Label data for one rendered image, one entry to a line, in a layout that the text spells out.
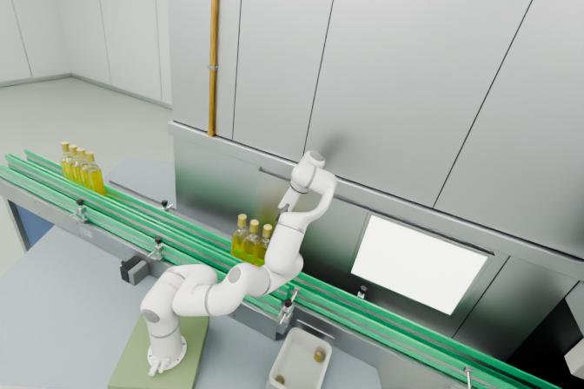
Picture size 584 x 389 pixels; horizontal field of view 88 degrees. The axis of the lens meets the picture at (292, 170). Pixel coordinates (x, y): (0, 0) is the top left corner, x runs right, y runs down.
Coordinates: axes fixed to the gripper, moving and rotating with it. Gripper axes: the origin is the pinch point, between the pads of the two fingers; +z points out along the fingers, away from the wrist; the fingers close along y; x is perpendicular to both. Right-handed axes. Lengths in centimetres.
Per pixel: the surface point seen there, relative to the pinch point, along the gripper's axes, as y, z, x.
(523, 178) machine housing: -15, -51, 56
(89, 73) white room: -309, 243, -487
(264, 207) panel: -12.3, 13.5, -10.2
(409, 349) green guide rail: 3, 18, 65
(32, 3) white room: -268, 152, -564
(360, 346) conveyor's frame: 6, 29, 52
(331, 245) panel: -12.4, 10.2, 22.3
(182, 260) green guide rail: 13, 41, -27
